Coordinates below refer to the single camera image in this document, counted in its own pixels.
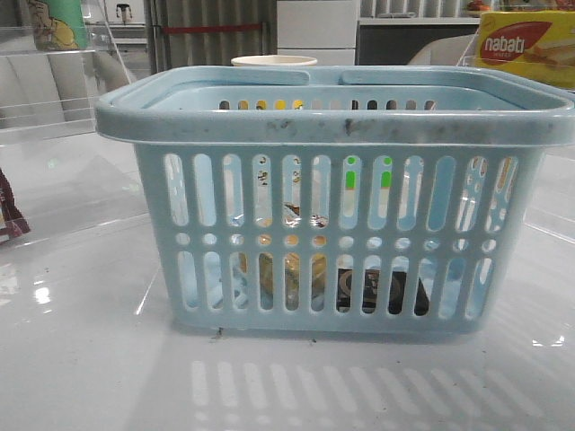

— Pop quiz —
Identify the light blue plastic basket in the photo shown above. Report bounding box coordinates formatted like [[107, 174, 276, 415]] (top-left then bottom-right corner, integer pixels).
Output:
[[94, 66, 574, 335]]

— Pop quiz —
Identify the dark red snack packet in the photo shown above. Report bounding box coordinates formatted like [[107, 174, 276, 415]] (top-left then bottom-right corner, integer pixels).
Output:
[[0, 171, 31, 242]]

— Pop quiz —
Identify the white paper cup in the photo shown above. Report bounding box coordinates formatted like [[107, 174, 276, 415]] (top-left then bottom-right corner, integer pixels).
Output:
[[231, 54, 318, 66]]

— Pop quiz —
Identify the packaged bread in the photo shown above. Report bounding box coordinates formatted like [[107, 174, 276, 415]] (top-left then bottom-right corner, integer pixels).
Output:
[[229, 202, 333, 312]]

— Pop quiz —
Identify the green yellow cartoon can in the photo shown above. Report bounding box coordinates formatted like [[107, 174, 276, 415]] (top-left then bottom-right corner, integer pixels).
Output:
[[27, 0, 88, 51]]

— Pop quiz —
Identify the yellow nabati wafer box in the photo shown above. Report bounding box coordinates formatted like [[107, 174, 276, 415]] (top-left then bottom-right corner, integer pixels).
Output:
[[473, 11, 574, 91]]

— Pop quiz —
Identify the clear acrylic shelf left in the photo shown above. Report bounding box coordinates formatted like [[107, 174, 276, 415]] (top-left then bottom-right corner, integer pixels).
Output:
[[1, 22, 134, 145]]

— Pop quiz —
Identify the white cabinet background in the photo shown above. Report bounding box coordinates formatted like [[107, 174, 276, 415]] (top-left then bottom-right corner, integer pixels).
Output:
[[277, 1, 360, 66]]

